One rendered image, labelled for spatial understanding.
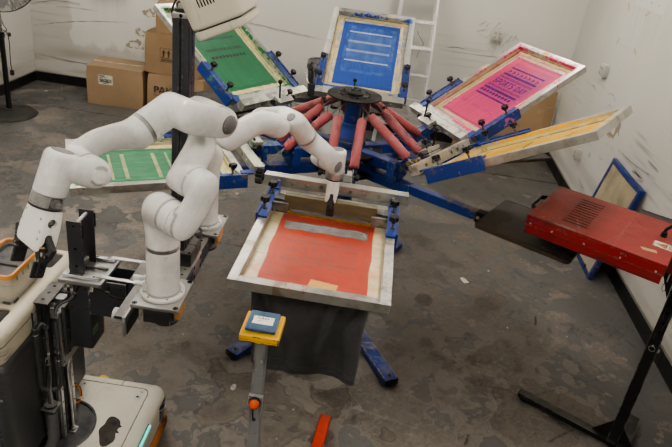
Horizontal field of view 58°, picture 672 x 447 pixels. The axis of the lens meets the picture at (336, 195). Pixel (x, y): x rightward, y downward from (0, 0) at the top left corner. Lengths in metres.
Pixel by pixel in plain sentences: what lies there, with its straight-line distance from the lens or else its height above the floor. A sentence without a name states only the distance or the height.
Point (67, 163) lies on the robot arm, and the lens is 1.49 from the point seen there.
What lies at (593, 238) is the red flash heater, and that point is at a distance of 2.75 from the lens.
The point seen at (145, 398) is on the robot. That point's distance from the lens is 2.80.
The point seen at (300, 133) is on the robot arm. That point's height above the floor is 1.42.
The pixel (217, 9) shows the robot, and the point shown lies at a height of 1.94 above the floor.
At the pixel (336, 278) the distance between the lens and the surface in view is 2.32.
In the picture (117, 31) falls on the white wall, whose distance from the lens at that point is 7.31.
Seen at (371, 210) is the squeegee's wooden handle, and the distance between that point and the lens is 2.65.
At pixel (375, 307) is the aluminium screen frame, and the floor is 0.97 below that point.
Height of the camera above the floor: 2.22
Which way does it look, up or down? 25 degrees down
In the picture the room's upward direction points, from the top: 8 degrees clockwise
